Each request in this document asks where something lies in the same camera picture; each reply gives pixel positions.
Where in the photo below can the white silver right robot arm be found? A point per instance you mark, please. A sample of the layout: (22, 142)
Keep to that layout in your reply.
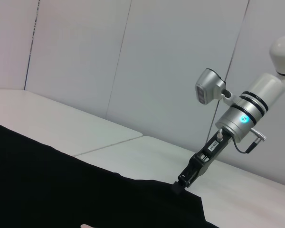
(242, 114)

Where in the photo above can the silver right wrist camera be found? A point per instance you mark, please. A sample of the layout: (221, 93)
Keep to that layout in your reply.
(207, 83)

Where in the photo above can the black shirt with FREE print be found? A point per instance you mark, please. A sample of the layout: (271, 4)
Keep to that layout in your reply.
(73, 190)

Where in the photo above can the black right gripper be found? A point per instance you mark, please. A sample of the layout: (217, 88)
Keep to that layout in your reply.
(212, 148)

